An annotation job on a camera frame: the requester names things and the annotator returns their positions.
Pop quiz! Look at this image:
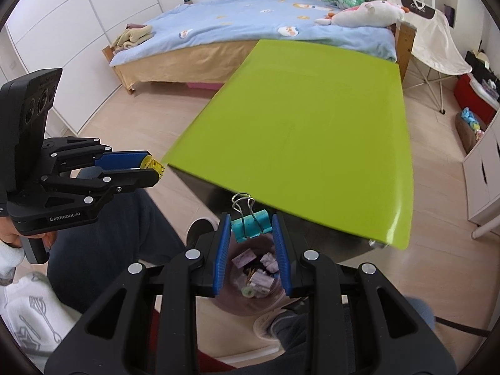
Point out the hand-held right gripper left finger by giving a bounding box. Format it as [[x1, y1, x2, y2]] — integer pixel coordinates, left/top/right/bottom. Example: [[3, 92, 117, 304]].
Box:
[[45, 212, 232, 375]]

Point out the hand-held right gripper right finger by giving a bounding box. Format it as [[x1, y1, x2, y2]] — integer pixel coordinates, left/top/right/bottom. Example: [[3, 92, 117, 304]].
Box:
[[271, 213, 458, 375]]

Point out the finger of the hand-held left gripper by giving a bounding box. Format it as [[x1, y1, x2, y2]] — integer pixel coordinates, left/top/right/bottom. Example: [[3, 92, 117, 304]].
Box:
[[41, 137, 153, 173], [36, 168, 161, 210]]

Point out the yellow tape measure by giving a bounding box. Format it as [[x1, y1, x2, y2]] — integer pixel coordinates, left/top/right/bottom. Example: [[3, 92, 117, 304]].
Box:
[[141, 155, 167, 183]]

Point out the teal binder clip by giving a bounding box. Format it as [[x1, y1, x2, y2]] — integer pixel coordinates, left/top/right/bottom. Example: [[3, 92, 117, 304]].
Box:
[[230, 192, 273, 241]]

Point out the pink translucent bin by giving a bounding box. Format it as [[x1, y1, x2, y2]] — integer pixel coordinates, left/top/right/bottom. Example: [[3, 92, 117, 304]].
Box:
[[195, 234, 313, 321]]

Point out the person's left forearm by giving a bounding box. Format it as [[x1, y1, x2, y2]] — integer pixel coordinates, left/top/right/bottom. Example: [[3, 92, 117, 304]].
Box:
[[0, 240, 85, 362]]

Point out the person's left hand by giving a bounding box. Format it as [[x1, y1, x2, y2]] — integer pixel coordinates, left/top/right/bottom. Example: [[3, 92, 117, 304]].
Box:
[[0, 222, 58, 254]]

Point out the grey shoe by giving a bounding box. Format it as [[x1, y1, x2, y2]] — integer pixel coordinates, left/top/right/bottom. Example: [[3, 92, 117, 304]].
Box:
[[187, 219, 220, 245], [253, 308, 309, 354]]

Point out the person's left leg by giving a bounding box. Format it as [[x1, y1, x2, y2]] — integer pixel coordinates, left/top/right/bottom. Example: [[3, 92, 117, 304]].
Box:
[[46, 167, 186, 315]]

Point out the person's leg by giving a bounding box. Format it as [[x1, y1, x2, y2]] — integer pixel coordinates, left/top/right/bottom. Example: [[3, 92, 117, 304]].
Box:
[[406, 297, 437, 329], [46, 167, 186, 315]]

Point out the white wardrobe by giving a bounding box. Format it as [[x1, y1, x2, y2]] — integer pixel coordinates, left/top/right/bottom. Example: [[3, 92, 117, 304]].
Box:
[[0, 0, 165, 137]]

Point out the wooden bed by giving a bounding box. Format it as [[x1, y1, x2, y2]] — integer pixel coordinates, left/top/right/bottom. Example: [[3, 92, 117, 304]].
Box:
[[102, 0, 415, 95]]

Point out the pink underbed box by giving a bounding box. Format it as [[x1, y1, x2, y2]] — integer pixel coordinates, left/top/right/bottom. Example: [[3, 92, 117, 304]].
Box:
[[185, 82, 223, 92]]

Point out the folded beige cloth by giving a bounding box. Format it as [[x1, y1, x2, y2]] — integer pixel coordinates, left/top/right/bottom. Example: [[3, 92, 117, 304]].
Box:
[[111, 24, 154, 52]]

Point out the person's right leg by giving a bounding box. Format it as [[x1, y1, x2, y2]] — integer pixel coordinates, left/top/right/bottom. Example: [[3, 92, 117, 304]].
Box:
[[406, 297, 437, 329]]

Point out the white cabinet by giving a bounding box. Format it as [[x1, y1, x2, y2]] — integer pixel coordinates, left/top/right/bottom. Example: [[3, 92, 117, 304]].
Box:
[[463, 113, 500, 227]]

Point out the brown pet basket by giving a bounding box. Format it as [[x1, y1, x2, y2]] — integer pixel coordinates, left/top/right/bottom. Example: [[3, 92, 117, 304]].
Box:
[[455, 107, 489, 155]]

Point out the blue plush toy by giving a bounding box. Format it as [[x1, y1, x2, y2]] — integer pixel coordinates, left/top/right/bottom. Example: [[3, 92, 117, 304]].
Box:
[[461, 108, 483, 130]]

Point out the red storage box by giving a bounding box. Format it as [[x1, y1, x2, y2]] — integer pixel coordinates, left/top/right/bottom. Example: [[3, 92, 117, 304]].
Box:
[[453, 72, 500, 126]]

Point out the white pink plush toy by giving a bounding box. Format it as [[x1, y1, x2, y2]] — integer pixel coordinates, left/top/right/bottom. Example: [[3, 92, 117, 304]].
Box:
[[316, 1, 407, 29]]

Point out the white folding chair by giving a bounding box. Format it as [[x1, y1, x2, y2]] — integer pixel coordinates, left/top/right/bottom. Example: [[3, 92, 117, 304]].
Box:
[[387, 0, 473, 115]]

